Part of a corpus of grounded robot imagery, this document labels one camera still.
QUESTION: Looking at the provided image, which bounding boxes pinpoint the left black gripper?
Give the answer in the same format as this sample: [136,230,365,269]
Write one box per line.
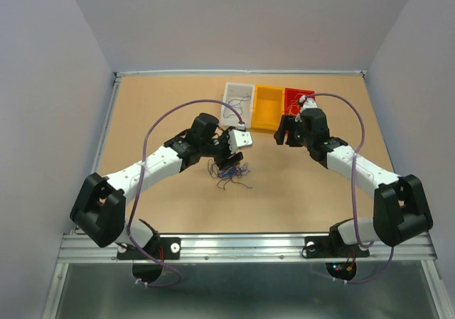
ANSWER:
[200,126,242,171]

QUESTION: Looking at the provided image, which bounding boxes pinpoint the yellow wires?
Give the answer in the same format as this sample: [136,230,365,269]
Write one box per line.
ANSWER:
[287,93,306,117]

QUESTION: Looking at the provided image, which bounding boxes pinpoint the coloured wire bundle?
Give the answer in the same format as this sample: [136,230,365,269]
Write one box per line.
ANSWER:
[206,157,254,191]

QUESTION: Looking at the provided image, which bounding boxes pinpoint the blue wire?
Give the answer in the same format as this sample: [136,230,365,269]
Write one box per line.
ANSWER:
[224,94,252,119]

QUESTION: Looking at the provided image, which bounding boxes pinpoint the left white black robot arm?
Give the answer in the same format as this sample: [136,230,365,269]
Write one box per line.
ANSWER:
[70,113,253,258]

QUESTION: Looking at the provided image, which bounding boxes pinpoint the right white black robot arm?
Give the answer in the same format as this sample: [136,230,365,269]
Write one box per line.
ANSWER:
[274,108,434,255]

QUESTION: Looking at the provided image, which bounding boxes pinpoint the yellow plastic bin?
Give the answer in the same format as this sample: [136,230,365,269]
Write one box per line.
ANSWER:
[251,85,285,131]

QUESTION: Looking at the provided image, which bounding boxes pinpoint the red plastic bin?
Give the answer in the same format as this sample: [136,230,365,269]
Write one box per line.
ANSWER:
[284,87,315,116]

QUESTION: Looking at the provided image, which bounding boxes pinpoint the white plastic bin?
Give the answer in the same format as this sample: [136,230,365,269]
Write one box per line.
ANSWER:
[220,82,255,129]

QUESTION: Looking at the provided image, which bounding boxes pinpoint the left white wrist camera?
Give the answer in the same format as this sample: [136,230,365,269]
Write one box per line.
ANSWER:
[228,129,253,154]

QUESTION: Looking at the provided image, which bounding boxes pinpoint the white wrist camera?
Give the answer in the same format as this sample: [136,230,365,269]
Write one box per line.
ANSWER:
[228,129,253,154]
[298,95,318,114]

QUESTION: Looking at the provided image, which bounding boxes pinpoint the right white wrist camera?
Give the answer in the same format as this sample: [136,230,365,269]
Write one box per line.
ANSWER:
[298,95,318,114]

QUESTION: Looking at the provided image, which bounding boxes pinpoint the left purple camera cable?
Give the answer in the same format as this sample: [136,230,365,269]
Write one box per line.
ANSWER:
[126,99,247,288]

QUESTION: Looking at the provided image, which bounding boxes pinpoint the aluminium front rail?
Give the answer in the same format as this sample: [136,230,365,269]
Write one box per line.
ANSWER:
[57,233,437,264]

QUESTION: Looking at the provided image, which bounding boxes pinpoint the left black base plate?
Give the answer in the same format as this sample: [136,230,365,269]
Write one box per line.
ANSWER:
[116,237,181,261]

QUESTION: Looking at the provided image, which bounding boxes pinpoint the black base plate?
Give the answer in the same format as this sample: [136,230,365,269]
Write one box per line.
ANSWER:
[116,237,181,261]
[302,234,370,259]

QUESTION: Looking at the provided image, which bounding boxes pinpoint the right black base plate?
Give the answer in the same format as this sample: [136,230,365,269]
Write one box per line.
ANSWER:
[302,234,370,259]

